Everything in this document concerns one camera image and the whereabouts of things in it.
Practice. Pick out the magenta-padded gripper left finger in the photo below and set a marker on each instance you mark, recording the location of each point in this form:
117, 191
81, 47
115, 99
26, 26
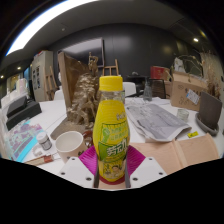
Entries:
81, 170

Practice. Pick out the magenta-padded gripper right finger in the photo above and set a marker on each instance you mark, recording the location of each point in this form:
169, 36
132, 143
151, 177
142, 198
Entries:
146, 170

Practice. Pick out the yellow drink bottle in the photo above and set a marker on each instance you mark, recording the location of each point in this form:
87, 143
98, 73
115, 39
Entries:
111, 133

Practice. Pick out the tan folding board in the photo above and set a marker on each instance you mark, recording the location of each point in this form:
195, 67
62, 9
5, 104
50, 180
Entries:
166, 153

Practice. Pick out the white dotted cup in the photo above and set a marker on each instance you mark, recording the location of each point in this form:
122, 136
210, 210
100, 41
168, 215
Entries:
68, 146

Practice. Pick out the flat round red coaster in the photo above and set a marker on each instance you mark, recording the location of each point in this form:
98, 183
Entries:
112, 182

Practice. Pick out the small white paint jar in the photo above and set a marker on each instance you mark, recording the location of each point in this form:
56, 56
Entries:
44, 140

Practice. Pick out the grey newspaper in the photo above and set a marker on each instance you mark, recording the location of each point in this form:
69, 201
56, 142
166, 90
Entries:
155, 121

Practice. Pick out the small yellow tag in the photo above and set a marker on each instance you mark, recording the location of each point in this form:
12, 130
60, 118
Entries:
192, 134

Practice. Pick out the small glass jar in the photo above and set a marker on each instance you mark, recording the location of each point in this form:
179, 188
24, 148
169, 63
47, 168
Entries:
182, 115

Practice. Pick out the purple and teal print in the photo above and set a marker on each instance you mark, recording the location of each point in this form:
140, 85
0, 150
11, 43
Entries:
21, 140

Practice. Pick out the brown wooden sculpture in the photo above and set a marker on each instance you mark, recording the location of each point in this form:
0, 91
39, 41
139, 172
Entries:
83, 100

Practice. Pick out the white chair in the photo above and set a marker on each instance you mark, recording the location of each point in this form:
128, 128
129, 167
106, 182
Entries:
59, 95
130, 89

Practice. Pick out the black box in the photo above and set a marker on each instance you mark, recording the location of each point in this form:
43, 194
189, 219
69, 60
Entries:
21, 111

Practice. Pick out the cardboard box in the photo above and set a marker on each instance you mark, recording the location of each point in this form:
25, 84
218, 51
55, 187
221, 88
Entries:
186, 91

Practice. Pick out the wooden easel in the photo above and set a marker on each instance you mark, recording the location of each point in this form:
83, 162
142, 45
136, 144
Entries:
50, 83
111, 68

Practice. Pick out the red box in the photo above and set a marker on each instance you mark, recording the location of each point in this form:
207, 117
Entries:
157, 72

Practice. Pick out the white shelf cabinet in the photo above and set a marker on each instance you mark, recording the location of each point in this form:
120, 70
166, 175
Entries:
41, 75

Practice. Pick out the white ceiling light panel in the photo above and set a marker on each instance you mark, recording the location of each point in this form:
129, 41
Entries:
43, 20

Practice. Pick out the black wall screen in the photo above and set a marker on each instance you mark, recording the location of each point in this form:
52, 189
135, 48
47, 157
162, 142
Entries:
86, 48

